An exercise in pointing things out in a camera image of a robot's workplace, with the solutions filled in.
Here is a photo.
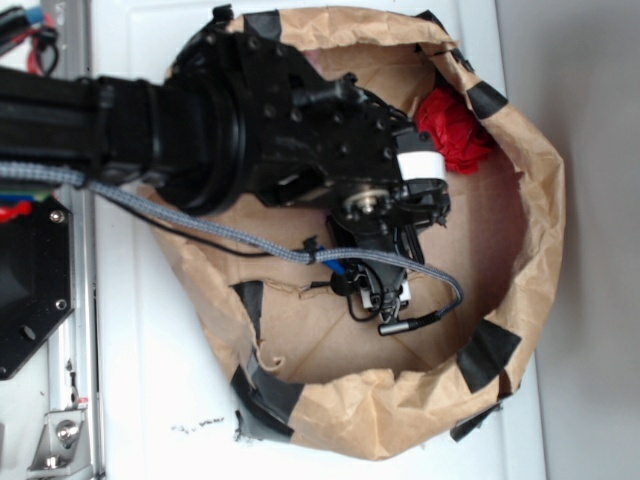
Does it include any silver corner bracket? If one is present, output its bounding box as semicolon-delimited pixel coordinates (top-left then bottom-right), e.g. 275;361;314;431
27;410;91;479

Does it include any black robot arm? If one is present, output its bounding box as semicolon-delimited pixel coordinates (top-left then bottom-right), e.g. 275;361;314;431
1;29;450;254

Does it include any grey braided cable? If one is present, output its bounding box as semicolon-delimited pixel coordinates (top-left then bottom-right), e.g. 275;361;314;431
0;160;465;337

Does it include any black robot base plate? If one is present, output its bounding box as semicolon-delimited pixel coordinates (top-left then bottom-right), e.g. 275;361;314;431
1;197;73;381

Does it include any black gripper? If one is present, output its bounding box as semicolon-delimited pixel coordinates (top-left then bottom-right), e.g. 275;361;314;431
239;37;450;262

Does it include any red crumpled paper ball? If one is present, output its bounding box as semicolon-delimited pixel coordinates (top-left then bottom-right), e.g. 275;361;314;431
414;87;496;175

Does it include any brown paper bag tray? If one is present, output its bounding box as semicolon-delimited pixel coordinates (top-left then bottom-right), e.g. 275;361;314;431
156;7;566;460

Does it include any aluminium extrusion rail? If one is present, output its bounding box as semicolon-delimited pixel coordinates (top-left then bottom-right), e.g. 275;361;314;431
41;1;105;479

